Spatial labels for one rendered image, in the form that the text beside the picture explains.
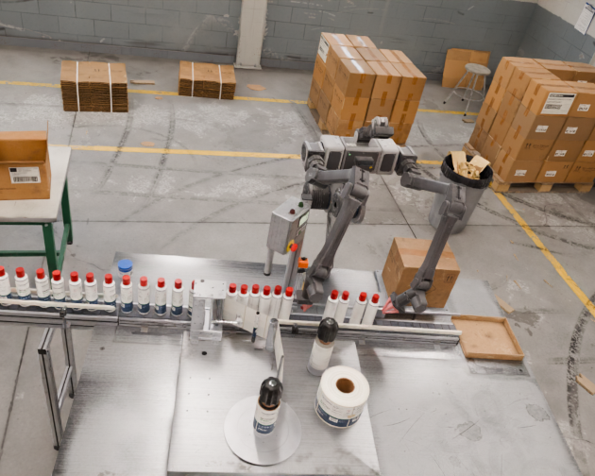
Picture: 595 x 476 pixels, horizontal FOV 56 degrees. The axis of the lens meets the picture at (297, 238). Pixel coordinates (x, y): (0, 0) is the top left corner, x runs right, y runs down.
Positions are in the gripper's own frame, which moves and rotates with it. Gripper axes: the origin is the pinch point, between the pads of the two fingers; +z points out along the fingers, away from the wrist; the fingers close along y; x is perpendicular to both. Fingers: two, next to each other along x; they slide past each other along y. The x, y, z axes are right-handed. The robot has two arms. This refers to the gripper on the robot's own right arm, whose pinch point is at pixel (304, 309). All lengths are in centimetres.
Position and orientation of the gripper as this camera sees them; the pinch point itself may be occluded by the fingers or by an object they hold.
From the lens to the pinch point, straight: 260.2
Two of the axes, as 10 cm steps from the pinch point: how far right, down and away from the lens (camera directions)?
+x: -0.7, -6.3, 7.7
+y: 9.8, 0.8, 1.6
